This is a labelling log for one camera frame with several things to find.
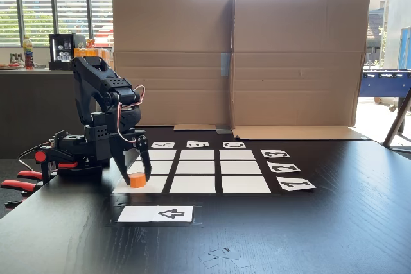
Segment orange round token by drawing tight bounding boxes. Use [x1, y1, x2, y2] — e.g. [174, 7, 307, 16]
[129, 173, 148, 189]

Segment white nine-square grid sheet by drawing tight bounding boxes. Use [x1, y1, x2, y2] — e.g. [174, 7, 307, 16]
[112, 149, 272, 194]

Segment white arrow paper sheet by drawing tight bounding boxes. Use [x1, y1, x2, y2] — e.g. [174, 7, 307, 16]
[117, 205, 194, 223]

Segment orange juice carton pack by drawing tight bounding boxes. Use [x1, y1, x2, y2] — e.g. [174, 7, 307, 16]
[96, 47, 113, 69]

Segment black clamp red knob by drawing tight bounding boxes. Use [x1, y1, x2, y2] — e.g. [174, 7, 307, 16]
[34, 145, 80, 188]

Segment black glass-door cabinet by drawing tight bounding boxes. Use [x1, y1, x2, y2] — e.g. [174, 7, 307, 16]
[48, 32, 87, 71]

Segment dark grey counter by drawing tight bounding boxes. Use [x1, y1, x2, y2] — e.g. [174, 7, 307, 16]
[0, 68, 113, 159]

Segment brown cardboard box panel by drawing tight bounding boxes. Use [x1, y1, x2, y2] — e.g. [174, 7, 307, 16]
[110, 0, 235, 132]
[230, 0, 371, 141]

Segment grey tape strip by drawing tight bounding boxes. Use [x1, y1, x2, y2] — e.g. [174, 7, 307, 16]
[220, 51, 232, 78]

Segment iced tea bottle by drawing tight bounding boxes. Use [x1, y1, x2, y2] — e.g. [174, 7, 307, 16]
[22, 35, 35, 71]

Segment clear plastic scraps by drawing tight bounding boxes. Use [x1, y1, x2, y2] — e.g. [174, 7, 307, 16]
[198, 246, 251, 269]

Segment paper label number 3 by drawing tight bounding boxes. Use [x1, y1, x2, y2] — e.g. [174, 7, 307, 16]
[260, 149, 290, 159]

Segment paper label number 2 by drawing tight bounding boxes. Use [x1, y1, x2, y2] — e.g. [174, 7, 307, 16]
[267, 162, 302, 173]

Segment blue foosball table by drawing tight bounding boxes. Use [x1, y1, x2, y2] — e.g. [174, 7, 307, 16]
[358, 68, 411, 113]

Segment slanted wooden table leg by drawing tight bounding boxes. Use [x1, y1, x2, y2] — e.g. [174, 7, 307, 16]
[382, 89, 411, 148]

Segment red-white servo cable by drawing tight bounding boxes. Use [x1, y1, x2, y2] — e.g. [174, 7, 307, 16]
[116, 84, 146, 145]

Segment red-handled spring clamp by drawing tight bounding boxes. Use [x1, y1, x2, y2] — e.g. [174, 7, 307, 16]
[17, 170, 44, 181]
[0, 180, 44, 208]

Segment thin base power cable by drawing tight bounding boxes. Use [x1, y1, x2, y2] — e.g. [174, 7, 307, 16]
[17, 141, 54, 172]

